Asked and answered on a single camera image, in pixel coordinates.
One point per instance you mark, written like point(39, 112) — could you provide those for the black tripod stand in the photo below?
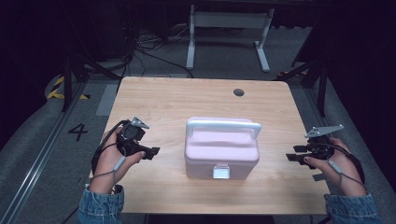
point(74, 70)
point(320, 77)

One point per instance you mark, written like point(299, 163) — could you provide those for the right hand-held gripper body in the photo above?
point(320, 146)

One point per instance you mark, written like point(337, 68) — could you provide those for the metal floor rail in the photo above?
point(37, 158)

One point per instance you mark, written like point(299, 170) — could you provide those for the person's left hand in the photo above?
point(107, 161)

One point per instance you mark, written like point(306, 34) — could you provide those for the white metal table frame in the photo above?
point(230, 19)

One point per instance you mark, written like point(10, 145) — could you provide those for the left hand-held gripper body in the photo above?
point(132, 137)

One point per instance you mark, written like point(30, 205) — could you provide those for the yellow black floor tape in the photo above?
point(56, 90)

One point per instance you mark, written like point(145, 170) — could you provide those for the person's right hand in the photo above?
point(342, 174)

